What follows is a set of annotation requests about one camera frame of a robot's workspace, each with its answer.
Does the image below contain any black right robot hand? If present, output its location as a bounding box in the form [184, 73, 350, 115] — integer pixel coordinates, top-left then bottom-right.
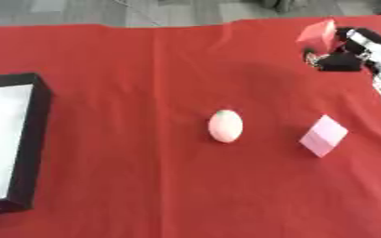
[301, 26, 381, 73]

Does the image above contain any red block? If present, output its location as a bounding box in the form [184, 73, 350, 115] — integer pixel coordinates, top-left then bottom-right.
[295, 18, 339, 53]

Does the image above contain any black box with white inside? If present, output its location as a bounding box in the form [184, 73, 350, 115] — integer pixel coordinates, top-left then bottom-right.
[0, 73, 54, 217]

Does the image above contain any pink cube block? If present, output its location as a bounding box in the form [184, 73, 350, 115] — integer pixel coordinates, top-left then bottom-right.
[297, 113, 350, 159]

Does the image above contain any pink toy peach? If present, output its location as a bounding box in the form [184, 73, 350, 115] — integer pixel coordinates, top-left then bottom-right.
[206, 109, 244, 144]

